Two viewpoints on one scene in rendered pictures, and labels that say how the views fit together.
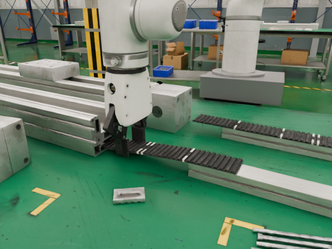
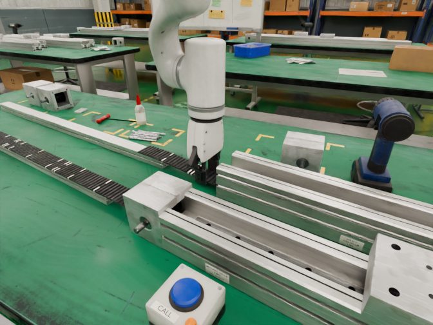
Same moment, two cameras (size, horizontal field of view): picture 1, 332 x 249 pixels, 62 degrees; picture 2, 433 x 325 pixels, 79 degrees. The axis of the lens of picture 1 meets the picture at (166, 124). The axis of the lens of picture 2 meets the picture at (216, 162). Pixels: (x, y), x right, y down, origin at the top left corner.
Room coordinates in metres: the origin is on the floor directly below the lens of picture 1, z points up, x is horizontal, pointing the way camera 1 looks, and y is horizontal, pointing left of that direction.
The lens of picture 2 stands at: (1.10, 0.13, 1.18)
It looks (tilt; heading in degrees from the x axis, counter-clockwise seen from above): 30 degrees down; 183
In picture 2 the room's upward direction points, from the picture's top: straight up
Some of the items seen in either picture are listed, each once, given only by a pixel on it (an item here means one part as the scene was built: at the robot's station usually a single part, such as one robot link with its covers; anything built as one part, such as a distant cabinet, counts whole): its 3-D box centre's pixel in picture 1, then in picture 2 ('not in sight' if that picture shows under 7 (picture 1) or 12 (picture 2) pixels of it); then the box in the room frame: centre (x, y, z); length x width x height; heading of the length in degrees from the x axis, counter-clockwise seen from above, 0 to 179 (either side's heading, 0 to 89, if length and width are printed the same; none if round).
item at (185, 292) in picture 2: not in sight; (186, 293); (0.89, 0.07, 0.84); 0.04 x 0.04 x 0.02
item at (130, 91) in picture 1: (127, 91); (206, 133); (0.52, 0.07, 0.92); 0.10 x 0.07 x 0.11; 151
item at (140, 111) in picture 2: not in sight; (139, 109); (0.14, -0.22, 0.84); 0.04 x 0.04 x 0.12
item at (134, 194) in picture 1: (129, 195); not in sight; (0.37, 0.06, 0.78); 0.05 x 0.03 x 0.01; 97
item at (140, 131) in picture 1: (141, 127); (198, 174); (0.56, 0.05, 0.82); 0.03 x 0.03 x 0.07; 61
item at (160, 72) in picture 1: (182, 56); not in sight; (3.79, -0.22, 0.50); 1.03 x 0.55 x 1.01; 80
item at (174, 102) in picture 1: (170, 105); (156, 211); (0.70, -0.01, 0.83); 0.12 x 0.09 x 0.10; 151
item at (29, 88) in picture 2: not in sight; (38, 93); (-0.10, -0.78, 0.83); 0.11 x 0.10 x 0.10; 151
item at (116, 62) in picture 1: (125, 59); (207, 108); (0.52, 0.08, 0.98); 0.09 x 0.08 x 0.03; 151
